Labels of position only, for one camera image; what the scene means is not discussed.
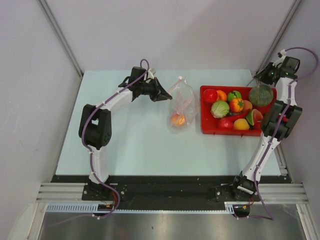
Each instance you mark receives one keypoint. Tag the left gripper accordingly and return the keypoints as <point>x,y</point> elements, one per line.
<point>159,93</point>

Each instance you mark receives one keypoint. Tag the orange toy tangerine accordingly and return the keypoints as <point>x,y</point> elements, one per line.
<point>221,96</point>

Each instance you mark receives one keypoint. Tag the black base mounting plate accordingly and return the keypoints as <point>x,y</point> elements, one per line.
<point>156,193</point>

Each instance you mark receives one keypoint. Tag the red toy chili pepper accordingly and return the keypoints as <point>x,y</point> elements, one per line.
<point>242,115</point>

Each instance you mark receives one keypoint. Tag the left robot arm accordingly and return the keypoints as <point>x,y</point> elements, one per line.
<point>95,129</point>

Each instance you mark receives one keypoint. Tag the aluminium frame rail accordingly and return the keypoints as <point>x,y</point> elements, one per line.
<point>60,192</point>

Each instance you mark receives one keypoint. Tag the red toy tomato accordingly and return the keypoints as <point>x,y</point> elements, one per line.
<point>225,123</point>

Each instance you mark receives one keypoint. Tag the green toy melon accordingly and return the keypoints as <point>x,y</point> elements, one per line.
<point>261,95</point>

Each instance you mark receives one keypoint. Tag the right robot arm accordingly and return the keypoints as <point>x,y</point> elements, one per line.
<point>276,125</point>

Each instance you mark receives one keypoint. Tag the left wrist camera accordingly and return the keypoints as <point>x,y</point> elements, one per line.
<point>151,73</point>

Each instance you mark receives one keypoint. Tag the red-yellow toy mango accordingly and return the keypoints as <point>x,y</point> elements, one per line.
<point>236,105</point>

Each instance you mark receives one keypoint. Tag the green toy cabbage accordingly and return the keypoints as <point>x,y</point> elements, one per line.
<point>220,109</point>

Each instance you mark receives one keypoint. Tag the yellow-orange toy apricot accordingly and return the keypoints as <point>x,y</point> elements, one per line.
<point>241,124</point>

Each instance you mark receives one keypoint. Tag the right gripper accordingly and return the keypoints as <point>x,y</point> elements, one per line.
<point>262,76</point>

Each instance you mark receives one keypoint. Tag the orange-red toy peach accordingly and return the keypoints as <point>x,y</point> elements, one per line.
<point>177,120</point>

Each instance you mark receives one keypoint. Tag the red toy apple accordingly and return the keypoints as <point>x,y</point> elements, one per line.
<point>210,96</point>

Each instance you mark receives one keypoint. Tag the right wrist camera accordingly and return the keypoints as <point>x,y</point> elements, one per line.
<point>281,56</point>

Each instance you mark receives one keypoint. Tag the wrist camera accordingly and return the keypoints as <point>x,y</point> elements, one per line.
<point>281,56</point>
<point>151,73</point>

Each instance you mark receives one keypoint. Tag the clear pink-dotted zip bag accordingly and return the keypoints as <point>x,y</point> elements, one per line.
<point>184,101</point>

